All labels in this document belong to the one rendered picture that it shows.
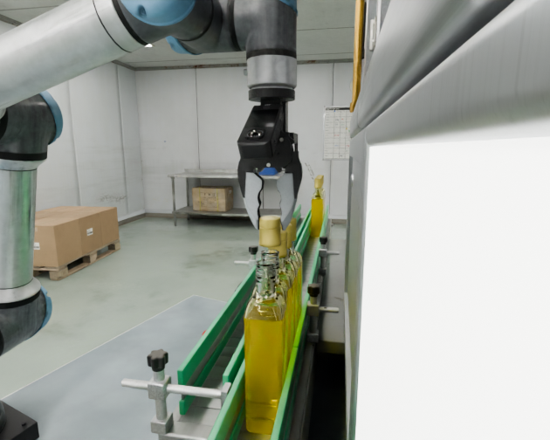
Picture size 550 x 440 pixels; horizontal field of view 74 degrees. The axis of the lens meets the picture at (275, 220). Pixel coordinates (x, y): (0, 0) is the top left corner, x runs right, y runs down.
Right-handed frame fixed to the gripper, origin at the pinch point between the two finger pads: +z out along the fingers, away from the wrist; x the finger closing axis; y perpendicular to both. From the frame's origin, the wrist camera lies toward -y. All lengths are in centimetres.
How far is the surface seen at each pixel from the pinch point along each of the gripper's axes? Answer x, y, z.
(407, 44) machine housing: -13.2, -38.1, -15.8
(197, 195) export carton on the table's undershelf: 226, 525, 68
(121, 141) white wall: 361, 529, -21
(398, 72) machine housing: -13.3, -34.9, -15.3
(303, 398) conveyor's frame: -5.6, 0.3, 30.9
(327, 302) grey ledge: -8, 41, 31
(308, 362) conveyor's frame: -5.6, 11.2, 31.0
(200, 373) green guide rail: 12.8, -0.2, 27.8
